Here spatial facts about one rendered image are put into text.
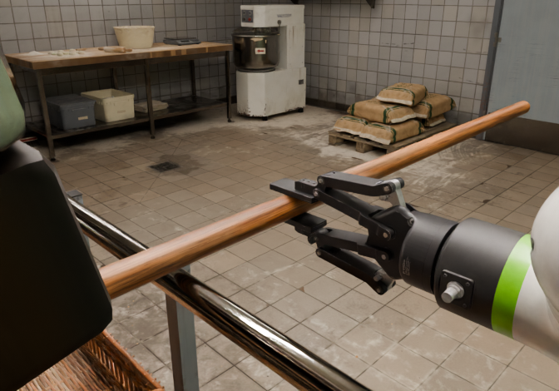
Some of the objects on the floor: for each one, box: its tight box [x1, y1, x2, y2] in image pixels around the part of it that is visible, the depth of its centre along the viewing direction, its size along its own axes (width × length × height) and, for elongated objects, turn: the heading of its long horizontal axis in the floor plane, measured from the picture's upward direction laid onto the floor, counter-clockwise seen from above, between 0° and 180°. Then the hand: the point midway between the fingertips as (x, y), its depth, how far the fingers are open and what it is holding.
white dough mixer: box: [231, 4, 306, 121], centre depth 606 cm, size 92×59×132 cm, turn 135°
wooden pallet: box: [328, 121, 458, 155], centre depth 516 cm, size 120×80×14 cm, turn 135°
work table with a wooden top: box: [4, 41, 233, 161], centre depth 533 cm, size 220×80×90 cm, turn 135°
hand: (297, 204), depth 61 cm, fingers closed on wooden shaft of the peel, 3 cm apart
